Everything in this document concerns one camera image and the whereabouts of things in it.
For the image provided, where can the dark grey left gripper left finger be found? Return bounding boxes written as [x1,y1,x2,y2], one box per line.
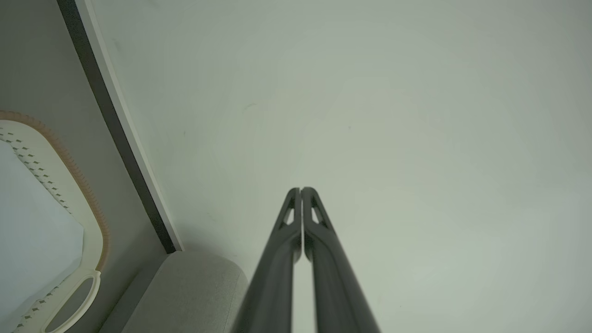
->
[230,187,302,333]

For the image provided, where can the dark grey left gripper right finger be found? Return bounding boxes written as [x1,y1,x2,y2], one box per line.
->
[302,187,382,333]

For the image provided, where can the white laundry basket tan rim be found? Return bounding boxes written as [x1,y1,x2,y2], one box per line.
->
[0,110,111,333]

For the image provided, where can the grey padded cushion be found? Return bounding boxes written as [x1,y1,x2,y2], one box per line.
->
[99,251,250,333]

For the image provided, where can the dark and white skirting board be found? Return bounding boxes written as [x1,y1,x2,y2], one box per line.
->
[56,0,184,254]

